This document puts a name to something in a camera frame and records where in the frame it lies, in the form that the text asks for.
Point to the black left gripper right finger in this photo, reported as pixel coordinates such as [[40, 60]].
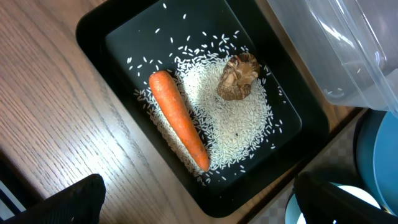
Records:
[[323, 202]]

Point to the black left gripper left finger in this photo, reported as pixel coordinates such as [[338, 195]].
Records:
[[79, 203]]

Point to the light blue small bowl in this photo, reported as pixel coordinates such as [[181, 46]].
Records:
[[293, 214]]

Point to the dark blue bowl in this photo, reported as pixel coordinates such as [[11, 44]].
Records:
[[376, 157]]

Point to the orange carrot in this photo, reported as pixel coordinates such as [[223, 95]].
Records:
[[169, 99]]

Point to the brown food scrap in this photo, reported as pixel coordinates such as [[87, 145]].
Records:
[[238, 74]]

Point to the brown serving tray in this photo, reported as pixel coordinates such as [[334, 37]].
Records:
[[334, 163]]

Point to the spilled rice grains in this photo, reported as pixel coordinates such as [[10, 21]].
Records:
[[196, 43]]

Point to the black plastic tray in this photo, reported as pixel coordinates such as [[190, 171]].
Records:
[[108, 38]]

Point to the clear plastic bin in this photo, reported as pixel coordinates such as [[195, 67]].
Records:
[[348, 46]]

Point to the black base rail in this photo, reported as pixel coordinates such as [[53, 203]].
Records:
[[17, 194]]

